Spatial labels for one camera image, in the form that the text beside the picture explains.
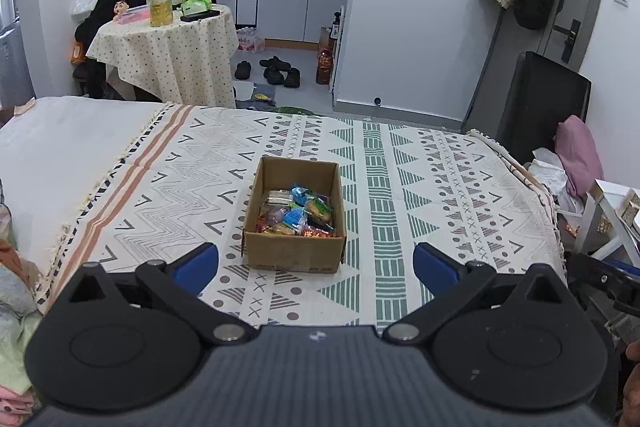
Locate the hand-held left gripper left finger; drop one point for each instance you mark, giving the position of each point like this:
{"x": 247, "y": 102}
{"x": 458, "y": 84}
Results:
{"x": 197, "y": 264}

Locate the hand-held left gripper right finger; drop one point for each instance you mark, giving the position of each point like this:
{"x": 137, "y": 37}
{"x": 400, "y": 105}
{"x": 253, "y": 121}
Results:
{"x": 435, "y": 264}

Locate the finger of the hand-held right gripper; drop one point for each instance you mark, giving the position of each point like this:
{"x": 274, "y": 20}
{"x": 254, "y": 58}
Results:
{"x": 610, "y": 274}

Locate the brown cardboard box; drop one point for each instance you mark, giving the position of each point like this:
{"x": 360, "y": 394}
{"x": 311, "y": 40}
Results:
{"x": 292, "y": 252}

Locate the pile of mixed snack packets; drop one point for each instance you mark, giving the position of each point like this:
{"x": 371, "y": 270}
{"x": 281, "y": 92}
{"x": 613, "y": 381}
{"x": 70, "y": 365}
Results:
{"x": 295, "y": 214}

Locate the person's right hand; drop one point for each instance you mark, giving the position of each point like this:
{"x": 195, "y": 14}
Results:
{"x": 632, "y": 387}

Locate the white plastic bag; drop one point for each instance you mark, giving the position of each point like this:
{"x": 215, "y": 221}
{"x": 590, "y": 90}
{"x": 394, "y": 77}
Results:
{"x": 550, "y": 174}

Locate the pink pillow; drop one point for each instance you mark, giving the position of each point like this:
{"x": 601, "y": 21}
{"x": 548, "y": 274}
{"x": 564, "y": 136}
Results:
{"x": 582, "y": 154}

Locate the black chair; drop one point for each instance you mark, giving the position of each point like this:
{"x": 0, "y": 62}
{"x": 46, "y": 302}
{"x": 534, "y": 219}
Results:
{"x": 545, "y": 107}

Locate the white bed sheet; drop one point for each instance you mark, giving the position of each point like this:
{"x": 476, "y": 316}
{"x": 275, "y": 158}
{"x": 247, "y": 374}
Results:
{"x": 65, "y": 142}

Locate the floral quilt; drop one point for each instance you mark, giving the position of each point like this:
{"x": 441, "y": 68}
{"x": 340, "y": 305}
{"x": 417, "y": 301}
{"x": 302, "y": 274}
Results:
{"x": 15, "y": 332}

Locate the black slipper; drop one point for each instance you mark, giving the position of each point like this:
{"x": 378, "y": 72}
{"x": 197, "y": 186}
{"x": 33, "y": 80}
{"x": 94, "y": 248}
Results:
{"x": 243, "y": 70}

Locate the black shoe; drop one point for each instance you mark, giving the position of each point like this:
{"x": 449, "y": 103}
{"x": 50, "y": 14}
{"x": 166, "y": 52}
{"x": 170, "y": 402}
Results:
{"x": 292, "y": 78}
{"x": 275, "y": 62}
{"x": 274, "y": 77}

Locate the round table dotted tablecloth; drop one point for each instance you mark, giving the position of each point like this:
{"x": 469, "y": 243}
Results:
{"x": 170, "y": 57}

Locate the brown drink bottle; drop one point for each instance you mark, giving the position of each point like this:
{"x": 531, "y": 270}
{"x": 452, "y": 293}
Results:
{"x": 324, "y": 68}

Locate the pack of water bottles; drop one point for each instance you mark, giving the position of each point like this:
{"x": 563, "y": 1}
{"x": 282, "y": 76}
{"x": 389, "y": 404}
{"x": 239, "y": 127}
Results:
{"x": 250, "y": 40}

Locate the flat black device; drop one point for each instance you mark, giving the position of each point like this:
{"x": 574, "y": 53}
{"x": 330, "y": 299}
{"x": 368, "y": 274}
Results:
{"x": 200, "y": 16}

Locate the small floor cardboard box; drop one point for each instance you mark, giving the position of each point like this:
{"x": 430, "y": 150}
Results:
{"x": 327, "y": 38}

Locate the pink box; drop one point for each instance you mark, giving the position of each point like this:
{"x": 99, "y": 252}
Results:
{"x": 135, "y": 16}

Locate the black spray bottle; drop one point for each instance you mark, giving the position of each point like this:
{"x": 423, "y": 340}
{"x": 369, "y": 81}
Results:
{"x": 336, "y": 27}

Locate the green tissue pack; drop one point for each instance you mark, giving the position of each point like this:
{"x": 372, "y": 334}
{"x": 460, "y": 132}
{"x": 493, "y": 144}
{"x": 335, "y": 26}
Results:
{"x": 196, "y": 4}

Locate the small cartoon doll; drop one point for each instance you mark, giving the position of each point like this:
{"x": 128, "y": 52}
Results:
{"x": 122, "y": 9}

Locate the dark clothes on chair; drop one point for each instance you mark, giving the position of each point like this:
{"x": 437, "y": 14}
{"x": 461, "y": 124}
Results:
{"x": 107, "y": 7}

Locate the grey kitchen cabinet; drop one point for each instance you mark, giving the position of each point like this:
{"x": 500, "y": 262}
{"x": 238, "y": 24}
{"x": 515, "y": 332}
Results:
{"x": 300, "y": 9}

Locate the white stool frame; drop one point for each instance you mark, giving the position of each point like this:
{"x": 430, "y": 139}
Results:
{"x": 597, "y": 217}

